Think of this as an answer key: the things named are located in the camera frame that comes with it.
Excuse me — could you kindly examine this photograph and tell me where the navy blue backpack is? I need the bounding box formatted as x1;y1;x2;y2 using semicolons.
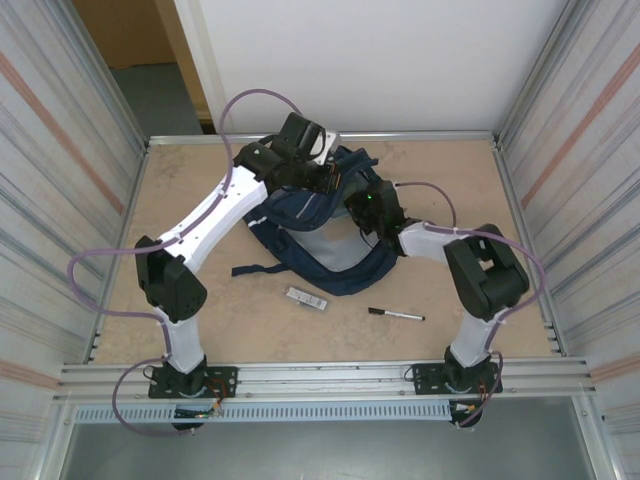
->
230;144;401;297

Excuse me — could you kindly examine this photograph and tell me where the black white marker pen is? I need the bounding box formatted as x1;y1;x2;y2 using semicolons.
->
368;306;427;322

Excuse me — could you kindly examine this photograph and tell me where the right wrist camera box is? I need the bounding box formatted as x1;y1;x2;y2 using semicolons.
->
372;179;402;216

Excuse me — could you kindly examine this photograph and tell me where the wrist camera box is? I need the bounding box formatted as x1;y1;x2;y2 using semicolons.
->
276;112;342;165
372;179;402;216

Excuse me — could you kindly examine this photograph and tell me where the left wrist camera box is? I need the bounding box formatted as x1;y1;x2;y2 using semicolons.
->
276;112;342;165

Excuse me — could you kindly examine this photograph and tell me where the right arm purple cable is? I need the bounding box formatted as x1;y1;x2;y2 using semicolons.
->
394;180;549;430

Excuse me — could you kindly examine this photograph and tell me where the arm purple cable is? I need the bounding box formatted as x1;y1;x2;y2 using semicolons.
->
394;180;549;430
67;88;304;439

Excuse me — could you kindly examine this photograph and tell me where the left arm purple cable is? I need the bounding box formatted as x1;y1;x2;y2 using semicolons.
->
67;88;304;439

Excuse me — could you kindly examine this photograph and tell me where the thin aluminium table rail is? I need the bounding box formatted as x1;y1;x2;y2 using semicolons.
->
147;130;501;147

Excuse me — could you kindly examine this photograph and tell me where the white door frame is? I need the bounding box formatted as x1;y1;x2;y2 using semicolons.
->
172;0;235;135

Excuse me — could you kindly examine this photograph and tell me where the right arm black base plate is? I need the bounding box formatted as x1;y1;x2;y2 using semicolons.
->
412;362;504;396

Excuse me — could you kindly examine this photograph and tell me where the wide aluminium mounting rail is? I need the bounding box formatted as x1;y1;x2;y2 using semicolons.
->
57;355;599;401

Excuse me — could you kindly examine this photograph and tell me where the grey slotted cable duct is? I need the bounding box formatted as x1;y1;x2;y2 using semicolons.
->
72;399;454;424

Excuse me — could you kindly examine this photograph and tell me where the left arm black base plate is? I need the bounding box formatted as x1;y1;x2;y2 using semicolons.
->
148;366;239;400

